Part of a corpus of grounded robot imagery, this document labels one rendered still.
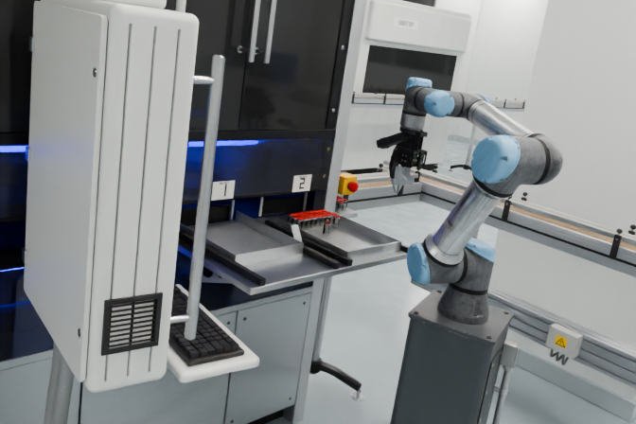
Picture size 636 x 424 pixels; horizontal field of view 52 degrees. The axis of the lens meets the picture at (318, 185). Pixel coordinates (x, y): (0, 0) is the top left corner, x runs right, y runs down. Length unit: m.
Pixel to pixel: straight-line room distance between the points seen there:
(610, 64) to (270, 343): 1.97
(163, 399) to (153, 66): 1.33
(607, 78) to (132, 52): 2.49
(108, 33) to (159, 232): 0.38
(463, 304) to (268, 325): 0.79
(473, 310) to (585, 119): 1.58
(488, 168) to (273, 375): 1.32
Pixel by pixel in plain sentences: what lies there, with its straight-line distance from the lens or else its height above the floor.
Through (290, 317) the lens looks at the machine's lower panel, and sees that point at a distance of 2.49.
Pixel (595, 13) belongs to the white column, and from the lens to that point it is 3.36.
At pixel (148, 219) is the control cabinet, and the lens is 1.28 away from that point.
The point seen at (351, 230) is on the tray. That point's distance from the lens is 2.31.
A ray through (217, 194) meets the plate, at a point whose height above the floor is 1.01.
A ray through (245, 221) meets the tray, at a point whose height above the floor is 0.89.
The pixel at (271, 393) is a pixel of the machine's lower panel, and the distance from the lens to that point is 2.61.
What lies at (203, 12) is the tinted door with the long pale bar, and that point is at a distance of 1.93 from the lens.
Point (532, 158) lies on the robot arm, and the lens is 1.62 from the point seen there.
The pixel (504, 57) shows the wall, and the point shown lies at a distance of 11.09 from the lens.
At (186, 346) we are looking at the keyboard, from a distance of 1.53.
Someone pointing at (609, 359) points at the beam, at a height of 0.50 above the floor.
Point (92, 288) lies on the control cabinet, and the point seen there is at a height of 1.02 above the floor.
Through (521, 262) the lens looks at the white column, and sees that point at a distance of 3.54.
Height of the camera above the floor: 1.56
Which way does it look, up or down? 14 degrees down
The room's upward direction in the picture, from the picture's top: 8 degrees clockwise
